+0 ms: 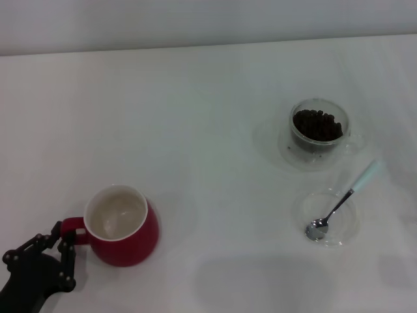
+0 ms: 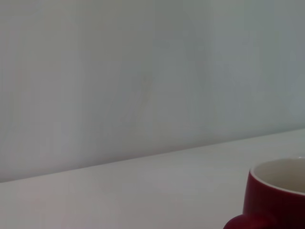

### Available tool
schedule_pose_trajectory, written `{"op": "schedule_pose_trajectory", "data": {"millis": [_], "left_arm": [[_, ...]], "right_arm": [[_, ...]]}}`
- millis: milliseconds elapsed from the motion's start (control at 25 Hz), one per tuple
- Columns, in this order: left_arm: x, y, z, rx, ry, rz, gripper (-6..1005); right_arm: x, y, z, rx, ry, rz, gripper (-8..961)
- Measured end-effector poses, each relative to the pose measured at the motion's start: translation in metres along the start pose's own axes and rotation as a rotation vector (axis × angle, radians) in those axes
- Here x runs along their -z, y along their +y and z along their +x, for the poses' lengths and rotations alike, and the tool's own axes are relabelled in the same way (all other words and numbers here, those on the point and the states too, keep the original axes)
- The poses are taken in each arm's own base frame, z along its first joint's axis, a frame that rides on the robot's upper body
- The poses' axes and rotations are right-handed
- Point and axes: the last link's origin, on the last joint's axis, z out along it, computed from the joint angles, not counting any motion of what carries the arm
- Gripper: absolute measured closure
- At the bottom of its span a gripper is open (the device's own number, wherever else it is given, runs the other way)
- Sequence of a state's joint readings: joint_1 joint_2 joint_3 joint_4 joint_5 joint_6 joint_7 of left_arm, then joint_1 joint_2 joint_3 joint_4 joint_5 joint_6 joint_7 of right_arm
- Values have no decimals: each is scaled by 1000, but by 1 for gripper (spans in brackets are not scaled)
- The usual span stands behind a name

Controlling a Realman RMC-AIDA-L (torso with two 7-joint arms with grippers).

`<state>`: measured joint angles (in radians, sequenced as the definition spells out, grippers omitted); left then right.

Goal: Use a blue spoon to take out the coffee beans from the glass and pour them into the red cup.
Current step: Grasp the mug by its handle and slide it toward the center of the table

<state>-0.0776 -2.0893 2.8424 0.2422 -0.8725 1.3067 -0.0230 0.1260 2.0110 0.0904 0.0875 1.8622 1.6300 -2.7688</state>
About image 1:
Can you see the coffee beans pile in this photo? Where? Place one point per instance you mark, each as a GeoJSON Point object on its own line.
{"type": "Point", "coordinates": [317, 125]}

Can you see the clear glass cup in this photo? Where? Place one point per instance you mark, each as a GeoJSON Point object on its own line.
{"type": "Point", "coordinates": [345, 117]}

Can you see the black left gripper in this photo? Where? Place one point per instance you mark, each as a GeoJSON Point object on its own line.
{"type": "Point", "coordinates": [29, 280]}

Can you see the red ceramic mug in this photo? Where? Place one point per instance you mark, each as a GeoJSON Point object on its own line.
{"type": "Point", "coordinates": [127, 251]}

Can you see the clear glass saucer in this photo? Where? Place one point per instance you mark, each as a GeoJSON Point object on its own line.
{"type": "Point", "coordinates": [293, 159]}

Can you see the small clear glass dish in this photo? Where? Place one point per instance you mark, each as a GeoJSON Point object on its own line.
{"type": "Point", "coordinates": [345, 225]}

